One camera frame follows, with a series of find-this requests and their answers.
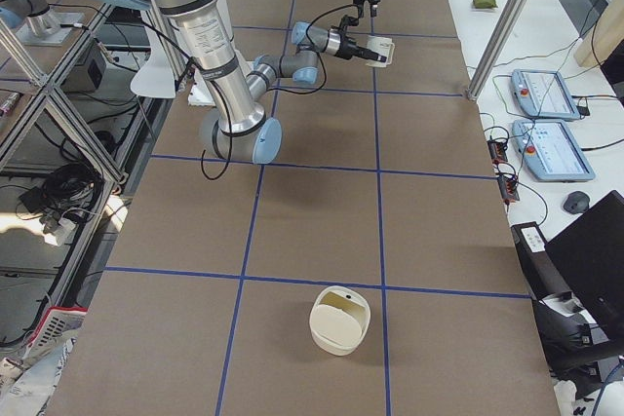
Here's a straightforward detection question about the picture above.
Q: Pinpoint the aluminium frame post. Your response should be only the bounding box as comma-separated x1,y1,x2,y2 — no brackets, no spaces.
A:
466,0,527,101

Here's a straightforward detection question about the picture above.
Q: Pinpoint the black computer mouse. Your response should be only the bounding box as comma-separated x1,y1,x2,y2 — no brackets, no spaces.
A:
563,191,590,214

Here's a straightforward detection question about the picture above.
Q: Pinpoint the black box with label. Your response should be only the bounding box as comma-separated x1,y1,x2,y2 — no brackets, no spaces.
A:
510,221,577,301

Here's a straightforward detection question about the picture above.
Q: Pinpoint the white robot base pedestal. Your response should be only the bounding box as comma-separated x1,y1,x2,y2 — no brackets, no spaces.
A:
131,0,262,108

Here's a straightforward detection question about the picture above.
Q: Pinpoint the white mug with handle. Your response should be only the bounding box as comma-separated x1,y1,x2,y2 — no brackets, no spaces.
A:
366,35,395,68

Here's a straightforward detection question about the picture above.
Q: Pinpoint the orange black usb hub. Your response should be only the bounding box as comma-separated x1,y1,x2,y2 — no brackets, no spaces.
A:
497,174,520,205
487,139,508,165

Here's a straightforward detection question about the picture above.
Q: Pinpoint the grey teach pendant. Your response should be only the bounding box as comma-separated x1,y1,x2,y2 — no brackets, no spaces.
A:
511,119,596,182
511,69,581,121

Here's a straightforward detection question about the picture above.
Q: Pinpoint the green cloth bundle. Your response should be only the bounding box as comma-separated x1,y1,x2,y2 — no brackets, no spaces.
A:
472,0,497,10

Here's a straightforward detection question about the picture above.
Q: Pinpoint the grey teach pendant near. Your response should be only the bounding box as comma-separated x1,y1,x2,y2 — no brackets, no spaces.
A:
511,119,596,182

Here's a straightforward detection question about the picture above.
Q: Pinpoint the grey teach pendant far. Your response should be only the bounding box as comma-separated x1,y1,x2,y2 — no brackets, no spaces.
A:
511,69,581,121

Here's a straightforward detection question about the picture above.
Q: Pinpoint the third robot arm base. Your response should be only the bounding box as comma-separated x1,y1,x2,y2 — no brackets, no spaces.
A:
1,0,85,47

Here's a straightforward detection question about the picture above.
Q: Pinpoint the black laptop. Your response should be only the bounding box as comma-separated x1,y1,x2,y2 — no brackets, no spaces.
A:
546,190,623,339

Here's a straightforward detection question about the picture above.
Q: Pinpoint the white basket with handle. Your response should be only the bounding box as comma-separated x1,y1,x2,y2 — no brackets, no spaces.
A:
308,285,371,357

